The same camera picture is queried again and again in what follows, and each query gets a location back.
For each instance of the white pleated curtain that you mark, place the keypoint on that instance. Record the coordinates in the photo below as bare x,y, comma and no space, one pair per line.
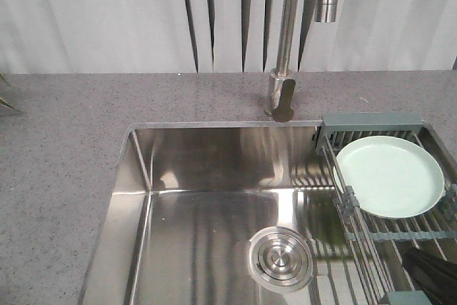
133,36

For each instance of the round steel sink drain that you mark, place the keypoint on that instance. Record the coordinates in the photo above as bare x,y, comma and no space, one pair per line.
280,260

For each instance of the light green round plate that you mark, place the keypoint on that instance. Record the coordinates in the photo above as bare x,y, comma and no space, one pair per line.
391,177

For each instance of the stainless steel faucet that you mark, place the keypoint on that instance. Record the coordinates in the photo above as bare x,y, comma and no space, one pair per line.
281,84

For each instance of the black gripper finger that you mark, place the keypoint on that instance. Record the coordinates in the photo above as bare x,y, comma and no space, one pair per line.
438,288
430,263

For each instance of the green potted plant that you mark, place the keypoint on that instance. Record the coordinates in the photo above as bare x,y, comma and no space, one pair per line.
5,102

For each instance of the stainless steel sink basin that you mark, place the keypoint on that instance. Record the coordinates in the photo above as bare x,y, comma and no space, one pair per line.
186,201

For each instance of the grey green dish drying rack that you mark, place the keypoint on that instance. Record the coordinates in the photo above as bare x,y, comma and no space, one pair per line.
378,245

